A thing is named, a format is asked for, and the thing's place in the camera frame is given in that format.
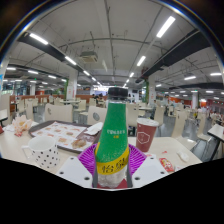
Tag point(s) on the crumpled orange-white food wrapper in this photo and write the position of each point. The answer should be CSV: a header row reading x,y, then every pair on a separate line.
x,y
21,125

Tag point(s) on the ceiling strip lights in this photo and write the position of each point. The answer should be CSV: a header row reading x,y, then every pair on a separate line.
x,y
165,26

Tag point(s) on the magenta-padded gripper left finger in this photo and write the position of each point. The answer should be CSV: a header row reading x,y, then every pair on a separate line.
x,y
75,170

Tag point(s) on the white crumpled tissue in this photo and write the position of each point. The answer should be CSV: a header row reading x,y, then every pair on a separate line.
x,y
182,156

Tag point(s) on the small red sauce packet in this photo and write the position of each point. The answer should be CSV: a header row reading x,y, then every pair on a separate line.
x,y
166,164

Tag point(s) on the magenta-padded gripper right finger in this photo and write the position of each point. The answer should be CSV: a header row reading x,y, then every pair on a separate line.
x,y
148,170

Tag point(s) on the ceiling air conditioner unit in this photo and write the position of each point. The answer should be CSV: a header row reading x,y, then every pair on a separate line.
x,y
89,56

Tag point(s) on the neighbouring white dining table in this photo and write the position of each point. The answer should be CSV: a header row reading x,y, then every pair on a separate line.
x,y
216,131

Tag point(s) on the white black-dotted mug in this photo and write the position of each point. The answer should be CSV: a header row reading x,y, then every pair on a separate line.
x,y
46,153

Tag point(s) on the white paper napkin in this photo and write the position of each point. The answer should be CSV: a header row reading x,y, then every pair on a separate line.
x,y
94,128

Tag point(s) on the green-labelled clear drink bottle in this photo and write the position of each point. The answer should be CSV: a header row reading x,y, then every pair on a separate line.
x,y
112,143

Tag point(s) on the red paper cup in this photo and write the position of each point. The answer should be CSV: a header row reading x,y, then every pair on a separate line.
x,y
146,135

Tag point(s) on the white table with dark edge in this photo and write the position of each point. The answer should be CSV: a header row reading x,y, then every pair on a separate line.
x,y
2,115

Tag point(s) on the dark food tray with liner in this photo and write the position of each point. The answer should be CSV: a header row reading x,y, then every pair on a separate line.
x,y
60,133

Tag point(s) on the beige canteen chairs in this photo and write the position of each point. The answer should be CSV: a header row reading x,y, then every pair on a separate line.
x,y
60,113

